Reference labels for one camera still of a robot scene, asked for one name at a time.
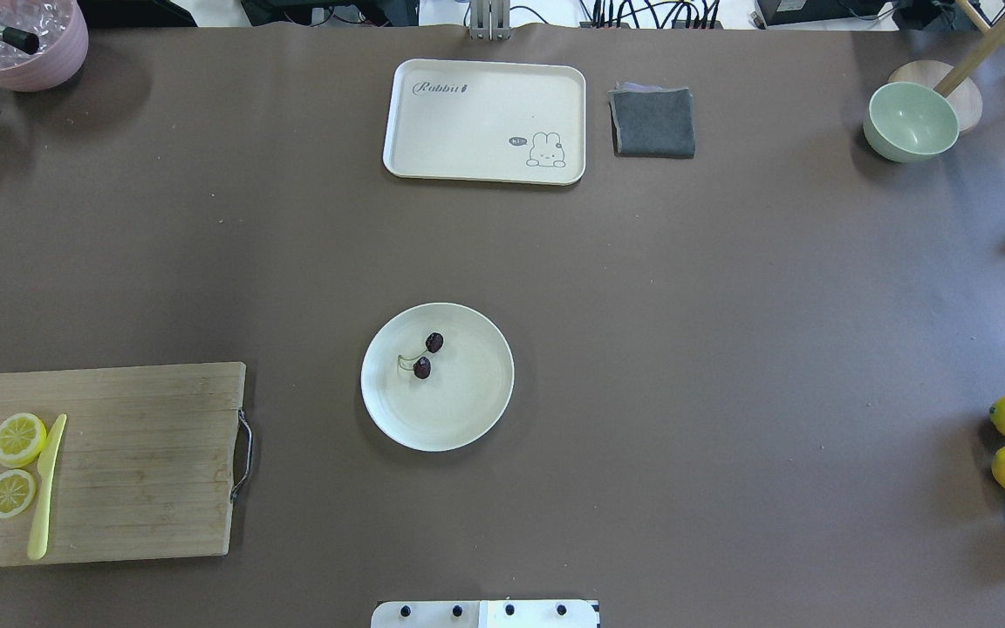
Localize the dark red cherry pair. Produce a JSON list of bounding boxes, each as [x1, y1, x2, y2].
[[396, 332, 444, 380]]

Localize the cream rabbit tray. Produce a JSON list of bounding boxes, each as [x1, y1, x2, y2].
[[383, 58, 587, 186]]

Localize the round cream plate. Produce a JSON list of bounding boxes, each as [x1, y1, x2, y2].
[[360, 303, 516, 452]]

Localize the folded grey cloth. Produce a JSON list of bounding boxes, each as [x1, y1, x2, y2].
[[609, 82, 697, 159]]

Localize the wooden cutting board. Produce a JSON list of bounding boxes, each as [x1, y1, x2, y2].
[[0, 362, 246, 567]]

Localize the light green bowl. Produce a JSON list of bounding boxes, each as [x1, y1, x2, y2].
[[862, 82, 961, 164]]

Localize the lemon half near centre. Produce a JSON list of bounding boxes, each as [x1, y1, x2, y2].
[[0, 413, 48, 469]]

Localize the wooden stand with base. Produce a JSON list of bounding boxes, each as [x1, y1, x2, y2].
[[888, 1, 1005, 134]]

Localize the yellow plastic knife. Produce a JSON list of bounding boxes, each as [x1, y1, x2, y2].
[[25, 413, 68, 562]]

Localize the lemon half near edge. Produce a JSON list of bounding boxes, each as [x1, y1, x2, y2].
[[0, 468, 38, 518]]

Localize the pink ribbed bowl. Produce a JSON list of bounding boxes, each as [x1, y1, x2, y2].
[[0, 1, 89, 92]]

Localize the metal camera post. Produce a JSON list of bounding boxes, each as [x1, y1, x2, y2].
[[468, 0, 513, 41]]

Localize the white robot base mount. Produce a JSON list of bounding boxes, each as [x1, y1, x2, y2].
[[370, 597, 601, 627]]

